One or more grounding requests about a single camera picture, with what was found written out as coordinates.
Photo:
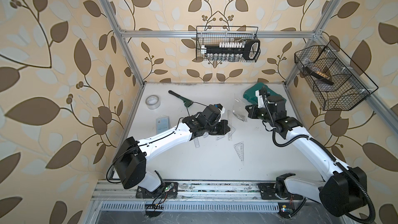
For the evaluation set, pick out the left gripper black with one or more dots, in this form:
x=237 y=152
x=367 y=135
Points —
x=223 y=123

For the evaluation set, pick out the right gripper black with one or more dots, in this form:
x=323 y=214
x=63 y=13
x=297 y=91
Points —
x=252 y=113

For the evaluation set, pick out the clear straight ruler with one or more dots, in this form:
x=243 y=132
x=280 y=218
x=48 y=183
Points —
x=196 y=143

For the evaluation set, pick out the blue ruler set pouch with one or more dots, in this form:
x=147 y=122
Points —
x=162 y=124

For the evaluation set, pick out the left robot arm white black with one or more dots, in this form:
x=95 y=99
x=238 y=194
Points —
x=130 y=161

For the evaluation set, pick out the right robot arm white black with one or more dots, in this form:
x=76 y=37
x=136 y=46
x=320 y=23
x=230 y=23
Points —
x=342 y=190

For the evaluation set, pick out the green plastic tool case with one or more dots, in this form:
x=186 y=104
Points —
x=250 y=94

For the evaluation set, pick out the dark object in right basket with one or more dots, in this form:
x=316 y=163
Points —
x=317 y=77

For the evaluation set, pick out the clear tape roll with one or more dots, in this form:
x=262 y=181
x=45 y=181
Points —
x=153 y=102

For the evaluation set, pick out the black socket bit holder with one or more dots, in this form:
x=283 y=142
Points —
x=246 y=51

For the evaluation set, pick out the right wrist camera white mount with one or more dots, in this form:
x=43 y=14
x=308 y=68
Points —
x=260 y=99

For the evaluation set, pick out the right wire basket black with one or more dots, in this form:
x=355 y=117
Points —
x=352 y=84

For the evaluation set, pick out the wire basket black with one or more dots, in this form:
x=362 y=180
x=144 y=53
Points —
x=352 y=84
x=213 y=35

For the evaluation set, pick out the back wire basket black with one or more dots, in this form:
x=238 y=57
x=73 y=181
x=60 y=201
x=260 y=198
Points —
x=213 y=35

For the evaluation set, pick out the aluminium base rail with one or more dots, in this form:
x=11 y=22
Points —
x=196 y=196

